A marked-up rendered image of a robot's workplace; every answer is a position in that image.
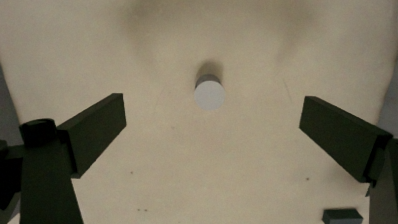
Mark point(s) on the grey cylinder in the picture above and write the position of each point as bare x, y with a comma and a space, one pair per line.
209, 93

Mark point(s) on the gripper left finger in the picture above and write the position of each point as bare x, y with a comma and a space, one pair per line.
43, 182

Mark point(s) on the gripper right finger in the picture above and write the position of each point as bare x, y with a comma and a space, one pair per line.
368, 153

